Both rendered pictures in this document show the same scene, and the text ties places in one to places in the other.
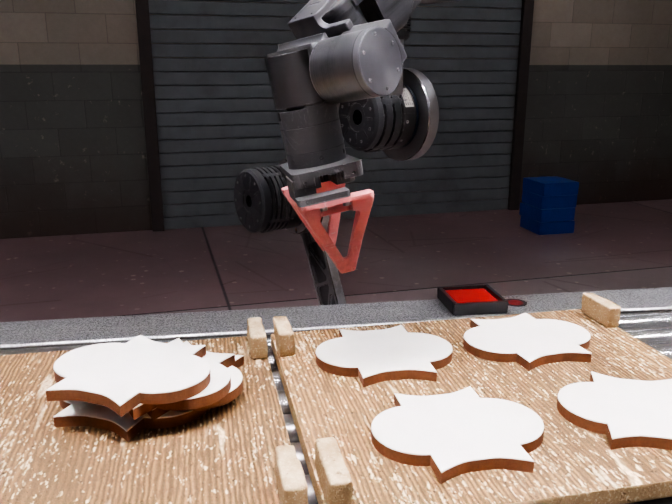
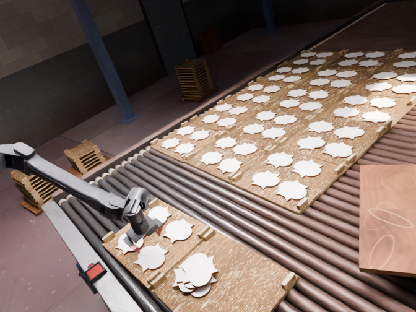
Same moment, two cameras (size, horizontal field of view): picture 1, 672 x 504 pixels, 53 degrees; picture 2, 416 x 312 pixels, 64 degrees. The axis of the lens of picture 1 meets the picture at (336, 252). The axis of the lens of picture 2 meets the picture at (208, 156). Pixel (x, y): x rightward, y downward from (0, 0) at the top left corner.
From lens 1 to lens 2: 1.40 m
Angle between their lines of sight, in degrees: 101
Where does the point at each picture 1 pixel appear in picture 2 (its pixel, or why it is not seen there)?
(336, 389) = (172, 255)
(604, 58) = not seen: outside the picture
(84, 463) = (223, 265)
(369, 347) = (151, 259)
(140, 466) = (218, 258)
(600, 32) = not seen: outside the picture
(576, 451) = (174, 218)
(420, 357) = (152, 248)
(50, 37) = not seen: outside the picture
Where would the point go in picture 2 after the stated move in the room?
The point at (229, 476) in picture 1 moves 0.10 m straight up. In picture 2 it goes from (211, 246) to (203, 228)
